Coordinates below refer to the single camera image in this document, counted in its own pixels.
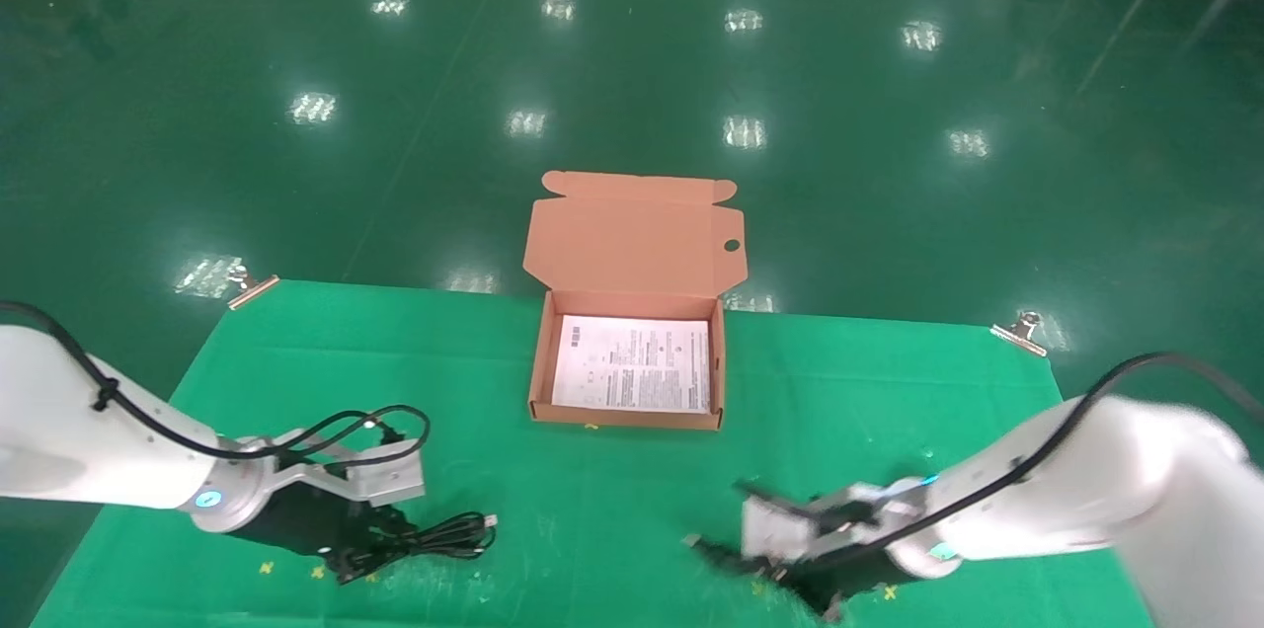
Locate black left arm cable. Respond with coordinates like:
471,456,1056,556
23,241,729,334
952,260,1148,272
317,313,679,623
0,299,433,472

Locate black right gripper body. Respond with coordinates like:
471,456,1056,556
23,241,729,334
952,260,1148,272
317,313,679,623
783,549,908,611

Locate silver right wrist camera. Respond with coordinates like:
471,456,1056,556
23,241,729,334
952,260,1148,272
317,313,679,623
740,480,931,567

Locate white printed instruction sheet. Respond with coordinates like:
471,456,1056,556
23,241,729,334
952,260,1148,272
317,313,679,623
550,314,713,415

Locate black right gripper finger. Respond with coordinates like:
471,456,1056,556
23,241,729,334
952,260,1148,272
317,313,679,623
810,589,854,626
736,549,797,587

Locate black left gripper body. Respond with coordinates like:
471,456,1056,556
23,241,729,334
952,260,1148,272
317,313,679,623
232,485,418,562

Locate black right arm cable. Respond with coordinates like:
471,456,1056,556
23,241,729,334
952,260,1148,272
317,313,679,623
734,352,1264,552

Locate metal binder clip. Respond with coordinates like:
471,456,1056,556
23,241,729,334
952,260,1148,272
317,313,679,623
226,262,281,312
989,310,1050,358

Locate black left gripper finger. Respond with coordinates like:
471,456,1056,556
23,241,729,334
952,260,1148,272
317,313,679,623
321,547,394,587
370,508,424,548

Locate green table mat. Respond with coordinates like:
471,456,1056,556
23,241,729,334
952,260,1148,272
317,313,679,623
30,279,1156,628

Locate black data cable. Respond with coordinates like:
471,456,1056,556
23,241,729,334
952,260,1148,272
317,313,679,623
339,511,499,584

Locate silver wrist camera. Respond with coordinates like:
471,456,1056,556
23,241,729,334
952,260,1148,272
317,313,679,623
265,419,429,509
740,480,931,567

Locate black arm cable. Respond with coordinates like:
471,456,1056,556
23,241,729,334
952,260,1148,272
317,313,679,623
734,352,1264,552
0,299,433,472

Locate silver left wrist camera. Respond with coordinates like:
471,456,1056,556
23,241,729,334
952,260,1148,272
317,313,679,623
265,419,429,509

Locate orange cardboard box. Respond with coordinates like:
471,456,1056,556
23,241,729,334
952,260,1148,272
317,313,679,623
522,171,749,432

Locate black wired computer mouse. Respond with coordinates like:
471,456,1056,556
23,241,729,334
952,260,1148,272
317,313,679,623
680,532,781,583

